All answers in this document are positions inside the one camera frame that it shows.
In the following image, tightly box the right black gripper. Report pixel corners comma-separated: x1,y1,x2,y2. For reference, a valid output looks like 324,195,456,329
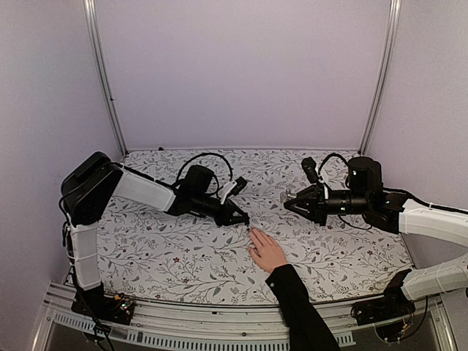
284,183,371,227

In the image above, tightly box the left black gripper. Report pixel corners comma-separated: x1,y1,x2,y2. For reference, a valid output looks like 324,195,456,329
193,192,250,227

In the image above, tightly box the black sleeved forearm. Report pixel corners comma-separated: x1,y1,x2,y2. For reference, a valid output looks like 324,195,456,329
265,264,340,350

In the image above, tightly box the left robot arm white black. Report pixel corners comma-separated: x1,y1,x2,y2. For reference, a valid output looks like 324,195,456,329
58,151,250,317

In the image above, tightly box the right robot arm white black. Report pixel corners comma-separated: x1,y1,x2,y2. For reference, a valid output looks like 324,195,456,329
282,156,467,319

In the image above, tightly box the person's bare hand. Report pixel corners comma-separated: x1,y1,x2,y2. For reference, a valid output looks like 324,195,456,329
248,227,287,273

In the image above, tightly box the floral patterned table mat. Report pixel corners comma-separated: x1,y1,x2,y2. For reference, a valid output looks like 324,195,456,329
97,150,412,305

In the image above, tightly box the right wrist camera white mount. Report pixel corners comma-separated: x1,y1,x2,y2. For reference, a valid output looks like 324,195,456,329
301,157,329,199

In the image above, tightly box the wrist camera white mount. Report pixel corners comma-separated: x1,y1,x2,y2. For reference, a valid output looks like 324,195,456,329
218,177,247,205
301,157,329,199

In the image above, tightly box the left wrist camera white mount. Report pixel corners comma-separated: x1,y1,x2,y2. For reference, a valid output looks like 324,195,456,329
218,177,247,205

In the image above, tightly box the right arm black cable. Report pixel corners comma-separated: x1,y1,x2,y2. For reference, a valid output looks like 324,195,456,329
317,152,352,176

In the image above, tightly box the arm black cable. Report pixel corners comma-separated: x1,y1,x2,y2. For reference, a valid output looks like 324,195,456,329
317,152,352,176
175,151,235,195

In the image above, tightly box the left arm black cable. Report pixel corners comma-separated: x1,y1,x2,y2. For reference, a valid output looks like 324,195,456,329
175,151,235,195

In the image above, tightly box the front aluminium slotted rail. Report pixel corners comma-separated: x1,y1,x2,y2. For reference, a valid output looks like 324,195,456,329
32,283,460,350

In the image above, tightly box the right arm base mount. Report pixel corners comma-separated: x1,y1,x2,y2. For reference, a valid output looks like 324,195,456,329
350,269,415,325

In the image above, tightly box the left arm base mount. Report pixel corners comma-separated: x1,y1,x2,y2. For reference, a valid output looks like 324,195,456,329
72,284,135,325

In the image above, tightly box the right aluminium frame post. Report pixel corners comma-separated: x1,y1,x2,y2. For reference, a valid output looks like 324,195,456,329
358,0,401,155

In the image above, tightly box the aluminium frame post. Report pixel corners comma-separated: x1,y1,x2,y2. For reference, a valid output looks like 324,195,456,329
83,0,129,156
358,0,401,155

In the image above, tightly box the left aluminium frame post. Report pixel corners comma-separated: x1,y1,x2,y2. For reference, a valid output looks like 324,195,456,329
83,0,129,156

